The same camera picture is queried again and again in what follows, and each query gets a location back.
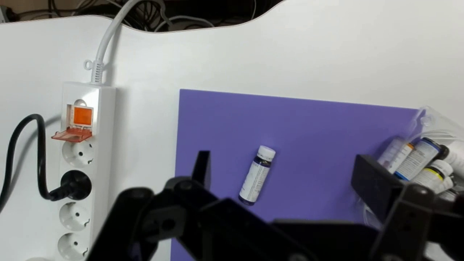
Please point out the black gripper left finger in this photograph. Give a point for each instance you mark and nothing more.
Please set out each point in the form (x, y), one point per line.
(145, 227)

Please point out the purple rectangular mat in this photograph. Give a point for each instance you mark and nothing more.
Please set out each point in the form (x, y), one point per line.
(313, 140)

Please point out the clear plastic bag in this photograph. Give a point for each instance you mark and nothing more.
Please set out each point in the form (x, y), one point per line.
(435, 125)

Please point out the white vial with dark cap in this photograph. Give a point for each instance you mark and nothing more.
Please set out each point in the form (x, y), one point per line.
(255, 176)
(418, 159)
(454, 157)
(392, 154)
(435, 173)

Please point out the white power strip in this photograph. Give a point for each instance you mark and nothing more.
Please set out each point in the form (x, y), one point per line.
(103, 146)

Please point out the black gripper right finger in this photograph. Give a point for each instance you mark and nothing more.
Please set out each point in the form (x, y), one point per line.
(415, 227)

